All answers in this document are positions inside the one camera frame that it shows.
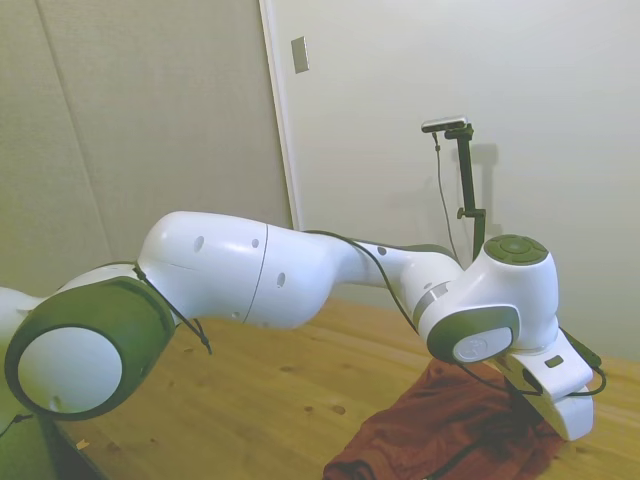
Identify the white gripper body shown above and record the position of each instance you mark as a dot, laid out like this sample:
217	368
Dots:
567	395

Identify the dark red shorts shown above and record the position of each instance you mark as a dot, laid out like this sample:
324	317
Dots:
425	425

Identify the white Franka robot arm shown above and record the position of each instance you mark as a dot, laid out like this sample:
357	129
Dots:
225	270

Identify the black camera stand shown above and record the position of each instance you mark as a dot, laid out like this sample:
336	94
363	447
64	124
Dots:
467	170

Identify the grey camera on stand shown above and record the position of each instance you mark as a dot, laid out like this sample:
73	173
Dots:
445	124

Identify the white door frame trim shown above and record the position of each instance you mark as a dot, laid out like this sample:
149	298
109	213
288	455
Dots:
280	110

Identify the grey wall plate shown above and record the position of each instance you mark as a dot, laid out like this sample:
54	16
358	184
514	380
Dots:
300	55

